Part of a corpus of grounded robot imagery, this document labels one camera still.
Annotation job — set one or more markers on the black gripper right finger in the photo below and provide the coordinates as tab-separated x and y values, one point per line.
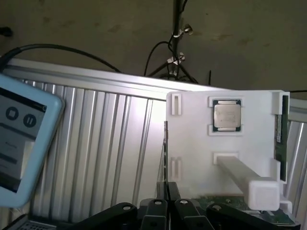
184	215

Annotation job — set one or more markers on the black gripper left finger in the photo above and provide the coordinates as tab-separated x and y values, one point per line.
156	215

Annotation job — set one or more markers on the green circuit board card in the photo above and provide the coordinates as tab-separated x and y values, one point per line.
227	200

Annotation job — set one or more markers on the white plastic parts rack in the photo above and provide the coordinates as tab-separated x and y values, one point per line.
192	143

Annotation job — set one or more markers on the silver CPU chip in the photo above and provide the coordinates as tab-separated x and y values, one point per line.
227	116

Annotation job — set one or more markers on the light blue teach pendant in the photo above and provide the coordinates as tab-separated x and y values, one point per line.
48	143

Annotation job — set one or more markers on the black tripod stand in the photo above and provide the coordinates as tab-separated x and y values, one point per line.
177	24

